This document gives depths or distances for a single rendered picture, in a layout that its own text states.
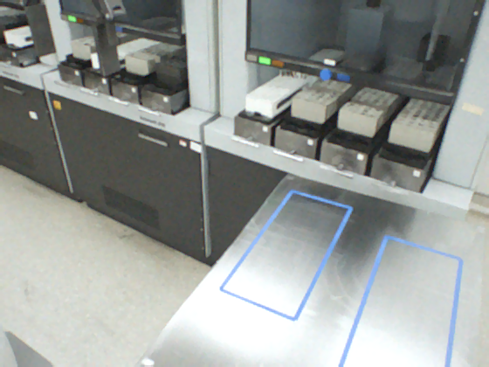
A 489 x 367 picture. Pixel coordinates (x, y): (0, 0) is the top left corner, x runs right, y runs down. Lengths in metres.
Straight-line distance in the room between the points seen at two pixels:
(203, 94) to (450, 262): 1.00
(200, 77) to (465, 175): 0.89
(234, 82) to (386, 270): 0.85
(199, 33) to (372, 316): 1.06
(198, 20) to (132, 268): 1.11
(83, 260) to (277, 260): 1.41
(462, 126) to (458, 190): 0.18
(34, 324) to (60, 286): 0.20
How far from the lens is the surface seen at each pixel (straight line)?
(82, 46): 1.93
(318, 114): 1.33
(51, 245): 2.26
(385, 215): 0.99
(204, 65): 1.52
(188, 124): 1.54
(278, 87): 1.47
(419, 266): 0.89
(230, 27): 1.42
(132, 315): 1.85
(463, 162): 1.28
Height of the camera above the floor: 1.40
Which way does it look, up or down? 34 degrees down
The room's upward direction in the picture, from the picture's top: 1 degrees clockwise
